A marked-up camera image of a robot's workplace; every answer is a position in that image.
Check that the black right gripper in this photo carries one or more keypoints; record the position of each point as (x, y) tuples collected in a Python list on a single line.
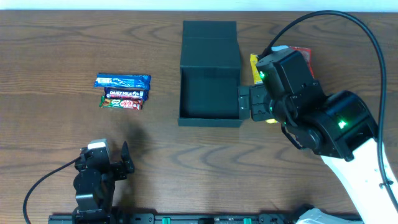
[(257, 104)]

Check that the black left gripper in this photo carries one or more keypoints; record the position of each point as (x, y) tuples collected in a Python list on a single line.
[(116, 168)]

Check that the yellow snack bag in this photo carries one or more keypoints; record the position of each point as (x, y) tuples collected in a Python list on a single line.
[(256, 76)]

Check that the blue Oreo cookie pack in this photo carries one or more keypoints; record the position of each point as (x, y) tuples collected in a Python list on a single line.
[(105, 80)]

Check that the red snack bag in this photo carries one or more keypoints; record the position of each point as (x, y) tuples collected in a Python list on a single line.
[(307, 54)]

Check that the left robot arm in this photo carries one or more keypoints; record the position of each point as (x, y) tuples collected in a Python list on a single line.
[(95, 183)]

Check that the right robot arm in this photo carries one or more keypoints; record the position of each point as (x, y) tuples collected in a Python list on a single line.
[(339, 128)]

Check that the yellow cylindrical candy container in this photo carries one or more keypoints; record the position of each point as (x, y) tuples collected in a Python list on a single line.
[(271, 121)]

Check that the dark green open box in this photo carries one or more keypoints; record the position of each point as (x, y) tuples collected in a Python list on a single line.
[(210, 68)]

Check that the KitKat Milo chocolate bar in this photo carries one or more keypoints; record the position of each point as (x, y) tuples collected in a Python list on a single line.
[(120, 103)]

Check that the Dairy Milk chocolate bar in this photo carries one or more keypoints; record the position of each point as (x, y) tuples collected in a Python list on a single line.
[(126, 94)]

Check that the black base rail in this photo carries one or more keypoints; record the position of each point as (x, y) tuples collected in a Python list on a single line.
[(312, 216)]

